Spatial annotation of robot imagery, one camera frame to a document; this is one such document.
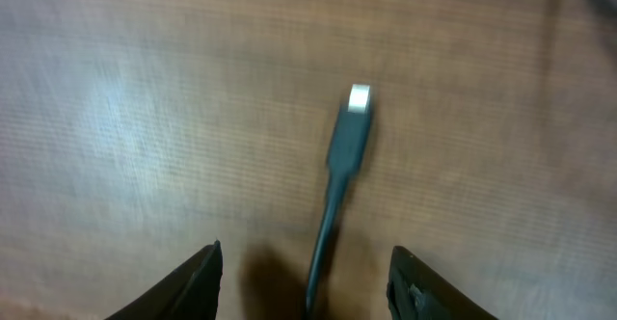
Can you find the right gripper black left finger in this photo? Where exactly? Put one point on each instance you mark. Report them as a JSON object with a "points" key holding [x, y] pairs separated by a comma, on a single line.
{"points": [[189, 292]]}

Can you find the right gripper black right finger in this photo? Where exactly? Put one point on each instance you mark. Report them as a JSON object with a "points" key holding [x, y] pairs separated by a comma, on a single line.
{"points": [[417, 292]]}

